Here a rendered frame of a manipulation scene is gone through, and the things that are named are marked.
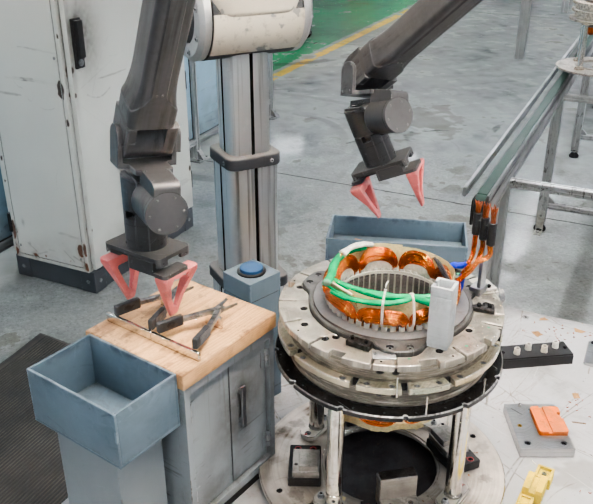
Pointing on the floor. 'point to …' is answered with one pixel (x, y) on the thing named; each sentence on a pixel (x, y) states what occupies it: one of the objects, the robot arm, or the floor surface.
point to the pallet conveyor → (505, 178)
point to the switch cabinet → (64, 128)
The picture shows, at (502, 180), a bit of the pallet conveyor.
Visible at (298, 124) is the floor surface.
